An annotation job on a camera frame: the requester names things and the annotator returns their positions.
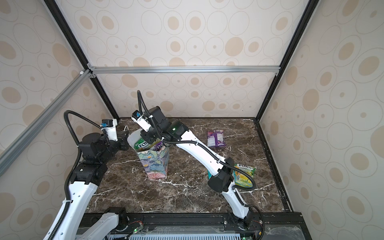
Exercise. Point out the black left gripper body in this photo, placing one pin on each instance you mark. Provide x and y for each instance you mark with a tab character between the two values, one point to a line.
121	143

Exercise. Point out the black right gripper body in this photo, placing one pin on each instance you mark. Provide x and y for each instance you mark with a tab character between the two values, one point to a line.
149	135

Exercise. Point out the small purple candy bag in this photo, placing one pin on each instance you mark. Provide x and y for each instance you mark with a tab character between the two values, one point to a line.
158	146

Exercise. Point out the green snack bag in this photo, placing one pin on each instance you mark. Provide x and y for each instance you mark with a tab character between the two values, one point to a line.
142	145

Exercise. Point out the white paper bag colourful print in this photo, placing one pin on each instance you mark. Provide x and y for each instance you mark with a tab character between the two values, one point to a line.
155	163

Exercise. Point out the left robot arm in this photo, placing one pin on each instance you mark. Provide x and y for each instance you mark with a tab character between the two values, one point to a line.
95	150

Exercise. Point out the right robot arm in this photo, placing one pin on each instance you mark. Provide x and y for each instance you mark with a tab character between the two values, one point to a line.
156	126

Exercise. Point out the purple berries candy bag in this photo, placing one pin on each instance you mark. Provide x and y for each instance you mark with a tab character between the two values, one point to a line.
215	139

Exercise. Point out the yellow green candy bag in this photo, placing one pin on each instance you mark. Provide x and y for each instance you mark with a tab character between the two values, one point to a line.
240	179

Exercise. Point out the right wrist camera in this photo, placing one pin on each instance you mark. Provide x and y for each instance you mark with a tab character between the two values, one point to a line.
141	121

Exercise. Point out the horizontal aluminium rail back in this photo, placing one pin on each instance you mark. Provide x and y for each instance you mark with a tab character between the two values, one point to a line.
185	70

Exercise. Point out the aluminium rail left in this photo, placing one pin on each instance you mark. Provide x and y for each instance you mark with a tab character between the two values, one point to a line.
26	137

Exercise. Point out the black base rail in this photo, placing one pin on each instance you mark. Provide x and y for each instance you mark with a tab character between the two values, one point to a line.
211	226

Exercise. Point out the black vertical frame post left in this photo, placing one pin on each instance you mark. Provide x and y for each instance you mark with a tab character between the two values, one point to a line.
59	18

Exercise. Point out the black vertical frame post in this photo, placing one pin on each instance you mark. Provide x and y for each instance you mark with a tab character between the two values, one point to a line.
292	46
59	18

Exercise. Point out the black vertical frame post right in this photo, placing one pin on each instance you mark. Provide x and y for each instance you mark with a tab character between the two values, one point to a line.
292	46

